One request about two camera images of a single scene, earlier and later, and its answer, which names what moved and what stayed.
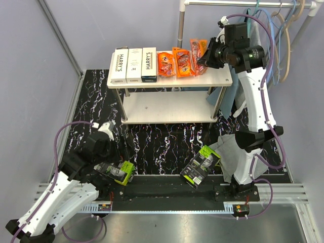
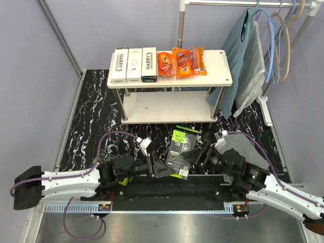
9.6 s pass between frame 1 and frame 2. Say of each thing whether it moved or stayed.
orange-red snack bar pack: moved
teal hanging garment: stayed
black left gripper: moved
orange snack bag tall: stayed
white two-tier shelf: stayed
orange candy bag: stayed
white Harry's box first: stayed
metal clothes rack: stayed
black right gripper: moved
